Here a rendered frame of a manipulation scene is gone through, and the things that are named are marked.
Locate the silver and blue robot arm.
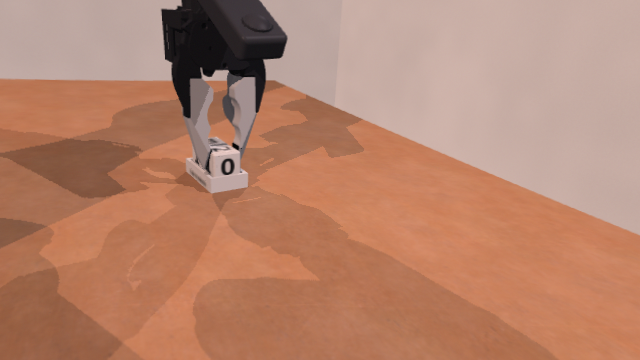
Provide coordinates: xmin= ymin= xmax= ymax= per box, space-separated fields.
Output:
xmin=197 ymin=0 xmax=287 ymax=61

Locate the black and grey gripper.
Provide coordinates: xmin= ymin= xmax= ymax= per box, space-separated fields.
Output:
xmin=161 ymin=0 xmax=266 ymax=169

